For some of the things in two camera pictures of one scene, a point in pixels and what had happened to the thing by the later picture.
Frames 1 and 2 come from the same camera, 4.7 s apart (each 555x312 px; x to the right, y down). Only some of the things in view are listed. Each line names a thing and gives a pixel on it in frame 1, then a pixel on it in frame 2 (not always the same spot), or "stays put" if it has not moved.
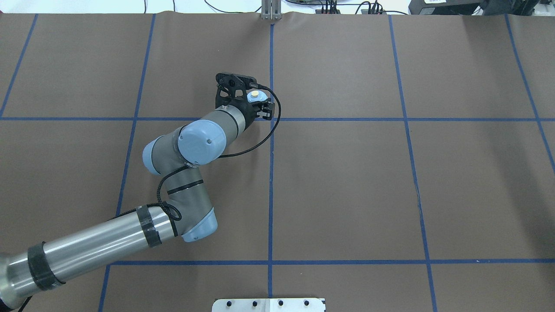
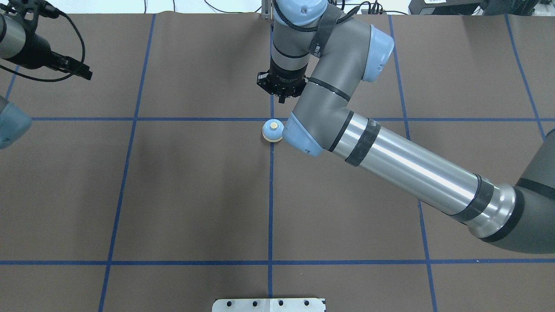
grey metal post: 271,9 stays put
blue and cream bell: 256,95 -> 272,130
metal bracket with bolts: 269,305 stays put
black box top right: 480,7 stays put
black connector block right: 367,11 stays put
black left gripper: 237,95 -> 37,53
